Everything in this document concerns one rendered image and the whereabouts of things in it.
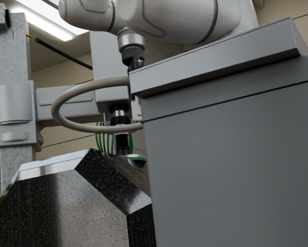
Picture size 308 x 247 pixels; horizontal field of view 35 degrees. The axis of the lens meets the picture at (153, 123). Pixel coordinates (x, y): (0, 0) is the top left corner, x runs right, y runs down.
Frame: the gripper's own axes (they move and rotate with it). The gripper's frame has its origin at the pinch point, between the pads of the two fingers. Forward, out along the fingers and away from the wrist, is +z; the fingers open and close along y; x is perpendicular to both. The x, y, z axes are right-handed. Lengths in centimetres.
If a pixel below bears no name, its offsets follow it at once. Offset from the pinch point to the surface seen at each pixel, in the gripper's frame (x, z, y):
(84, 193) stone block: 12.0, 18.4, 40.0
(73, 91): 19.0, -8.9, 7.6
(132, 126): -9.8, -8.5, 42.1
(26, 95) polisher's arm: 25, -65, 146
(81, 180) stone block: 12.7, 13.3, 40.3
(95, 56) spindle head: -4, -57, 75
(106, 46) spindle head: -10, -62, 74
